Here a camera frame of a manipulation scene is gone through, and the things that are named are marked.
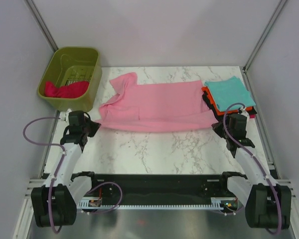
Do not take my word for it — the red t shirt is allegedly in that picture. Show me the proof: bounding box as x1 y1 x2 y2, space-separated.
44 81 89 99

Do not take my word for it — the pink t shirt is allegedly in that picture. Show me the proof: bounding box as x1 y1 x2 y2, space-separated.
97 73 217 132

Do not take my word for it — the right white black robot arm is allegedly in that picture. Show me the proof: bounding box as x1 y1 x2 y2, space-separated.
212 114 292 231

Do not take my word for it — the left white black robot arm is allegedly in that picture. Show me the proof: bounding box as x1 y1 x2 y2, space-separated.
30 111 101 233

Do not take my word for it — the folded black t shirt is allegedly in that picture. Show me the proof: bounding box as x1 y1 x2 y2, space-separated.
202 91 257 120

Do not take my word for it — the folded teal t shirt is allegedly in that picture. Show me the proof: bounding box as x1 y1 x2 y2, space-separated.
204 76 256 112

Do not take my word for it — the folded orange t shirt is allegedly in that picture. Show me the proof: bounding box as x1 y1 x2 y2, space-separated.
201 86 257 118

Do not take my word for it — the olive green plastic bin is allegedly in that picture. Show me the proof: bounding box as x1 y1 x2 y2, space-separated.
37 47 102 112

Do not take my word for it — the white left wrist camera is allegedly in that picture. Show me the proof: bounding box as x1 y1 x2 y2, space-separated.
59 109 72 122

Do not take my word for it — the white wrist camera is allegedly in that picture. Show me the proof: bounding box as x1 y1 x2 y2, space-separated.
238 107 250 122
59 109 72 122

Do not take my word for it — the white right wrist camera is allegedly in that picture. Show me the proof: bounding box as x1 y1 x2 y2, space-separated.
238 107 250 122

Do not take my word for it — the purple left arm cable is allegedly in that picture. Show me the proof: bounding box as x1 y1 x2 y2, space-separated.
23 116 67 234

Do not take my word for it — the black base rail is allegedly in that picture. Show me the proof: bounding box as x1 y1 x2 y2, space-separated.
79 172 246 206

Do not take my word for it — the white slotted cable duct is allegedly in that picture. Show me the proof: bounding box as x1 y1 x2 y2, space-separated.
77 197 238 210

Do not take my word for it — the left aluminium frame post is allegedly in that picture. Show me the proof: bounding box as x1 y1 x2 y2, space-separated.
24 0 58 52

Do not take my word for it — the aluminium frame post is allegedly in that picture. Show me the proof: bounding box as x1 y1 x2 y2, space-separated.
241 0 289 74
24 0 58 52

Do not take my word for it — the right aluminium frame post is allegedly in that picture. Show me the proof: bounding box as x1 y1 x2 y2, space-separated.
241 0 289 74

